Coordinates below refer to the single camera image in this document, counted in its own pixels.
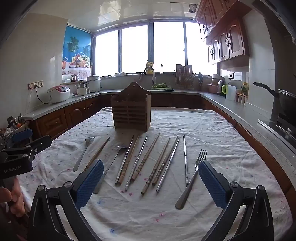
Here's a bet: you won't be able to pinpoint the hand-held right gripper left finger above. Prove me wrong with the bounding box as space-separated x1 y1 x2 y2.
28 159 104 241

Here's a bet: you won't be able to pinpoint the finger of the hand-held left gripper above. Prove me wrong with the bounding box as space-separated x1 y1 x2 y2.
22 135 52 158
7 128 33 143

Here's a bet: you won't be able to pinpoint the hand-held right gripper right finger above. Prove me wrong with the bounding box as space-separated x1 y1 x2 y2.
198 160 274 241

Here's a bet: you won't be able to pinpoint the dark wooden chopstick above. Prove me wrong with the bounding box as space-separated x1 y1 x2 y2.
84 137 110 172

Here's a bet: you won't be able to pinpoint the ridged wooden chopstick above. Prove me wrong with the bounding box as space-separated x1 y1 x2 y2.
141 136 171 195
131 132 161 181
152 135 179 186
117 135 140 186

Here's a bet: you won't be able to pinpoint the person's left hand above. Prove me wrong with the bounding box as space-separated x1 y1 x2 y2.
0 177 25 217

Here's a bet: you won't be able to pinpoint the large metal fork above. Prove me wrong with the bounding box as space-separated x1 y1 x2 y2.
175 149 208 210

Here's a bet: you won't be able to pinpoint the metal spoon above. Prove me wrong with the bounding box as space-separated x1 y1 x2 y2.
93 145 128 194

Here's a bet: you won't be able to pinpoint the small metal fork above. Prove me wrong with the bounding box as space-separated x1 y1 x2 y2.
73 137 95 172

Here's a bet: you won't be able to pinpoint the wooden base cabinets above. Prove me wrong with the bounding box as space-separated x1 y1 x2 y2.
22 93 296 209

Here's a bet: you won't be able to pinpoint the white pink rice cooker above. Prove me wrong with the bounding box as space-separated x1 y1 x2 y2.
47 86 70 104

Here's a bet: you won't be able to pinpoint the small white electric pot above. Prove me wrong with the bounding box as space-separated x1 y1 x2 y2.
76 83 90 96

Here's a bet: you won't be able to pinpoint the floral white tablecloth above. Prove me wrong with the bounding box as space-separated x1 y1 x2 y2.
17 107 293 241

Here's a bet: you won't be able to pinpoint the large white rice cooker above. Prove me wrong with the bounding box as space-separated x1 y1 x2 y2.
86 75 102 93

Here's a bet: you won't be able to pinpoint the grey kitchen countertop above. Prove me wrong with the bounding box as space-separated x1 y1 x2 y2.
22 89 296 167

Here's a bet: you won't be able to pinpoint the black stove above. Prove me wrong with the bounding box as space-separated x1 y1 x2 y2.
258 113 296 149

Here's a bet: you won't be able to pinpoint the row of condiment bottles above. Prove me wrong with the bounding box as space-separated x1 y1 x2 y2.
236 82 249 105

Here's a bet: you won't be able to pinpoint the green vegetable basket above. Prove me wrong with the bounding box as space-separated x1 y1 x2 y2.
151 83 174 90

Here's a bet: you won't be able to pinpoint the metal dish rack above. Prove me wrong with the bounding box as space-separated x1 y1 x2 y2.
175 64 196 90

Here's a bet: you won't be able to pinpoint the metal kitchen faucet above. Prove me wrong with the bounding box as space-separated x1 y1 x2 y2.
144 67 156 86

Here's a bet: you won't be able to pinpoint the kitchen window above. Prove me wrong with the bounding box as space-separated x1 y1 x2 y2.
92 21 218 76

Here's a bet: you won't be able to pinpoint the black power cable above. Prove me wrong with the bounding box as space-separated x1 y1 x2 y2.
35 87 50 104

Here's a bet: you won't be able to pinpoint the white jug green handle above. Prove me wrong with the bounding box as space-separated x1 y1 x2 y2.
221 85 237 100

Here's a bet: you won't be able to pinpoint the tropical fruit wall poster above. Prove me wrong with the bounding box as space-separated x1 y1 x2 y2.
62 26 92 76

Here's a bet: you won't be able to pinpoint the wok with black handle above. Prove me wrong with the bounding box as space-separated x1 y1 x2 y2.
253 82 296 116

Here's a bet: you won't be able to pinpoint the wooden wall cabinets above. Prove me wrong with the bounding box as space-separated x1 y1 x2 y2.
195 0 252 65

